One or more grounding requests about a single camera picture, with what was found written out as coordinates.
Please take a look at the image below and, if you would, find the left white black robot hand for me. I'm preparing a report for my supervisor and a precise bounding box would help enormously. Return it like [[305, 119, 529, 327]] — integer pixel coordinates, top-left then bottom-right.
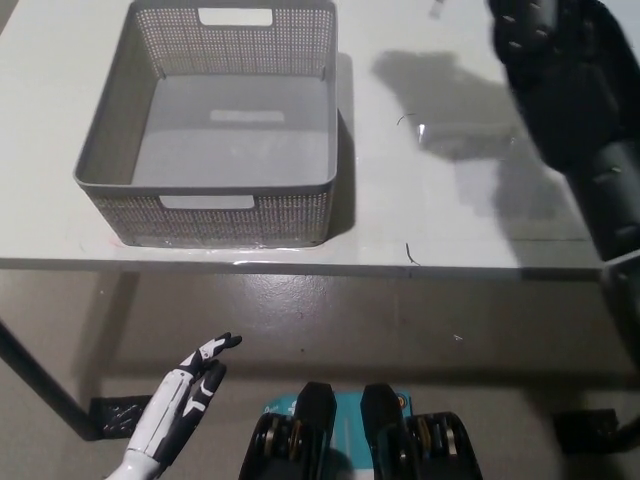
[[124, 331, 245, 464]]

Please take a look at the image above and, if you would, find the black table foot plate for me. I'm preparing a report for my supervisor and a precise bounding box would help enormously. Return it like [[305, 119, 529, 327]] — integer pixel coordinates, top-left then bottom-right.
[[88, 394, 154, 441], [551, 408, 620, 452]]

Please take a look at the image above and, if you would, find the black ribbed robot body block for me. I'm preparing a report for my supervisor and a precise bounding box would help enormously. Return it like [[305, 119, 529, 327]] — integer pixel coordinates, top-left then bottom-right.
[[237, 381, 337, 480], [360, 383, 485, 480]]

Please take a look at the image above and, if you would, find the black table leg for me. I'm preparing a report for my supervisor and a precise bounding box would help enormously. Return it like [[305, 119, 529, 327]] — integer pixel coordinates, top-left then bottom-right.
[[0, 318, 104, 442]]

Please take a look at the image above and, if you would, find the grey perforated plastic basket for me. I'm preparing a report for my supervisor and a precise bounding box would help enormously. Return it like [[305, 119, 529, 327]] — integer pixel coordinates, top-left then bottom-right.
[[72, 0, 341, 249]]

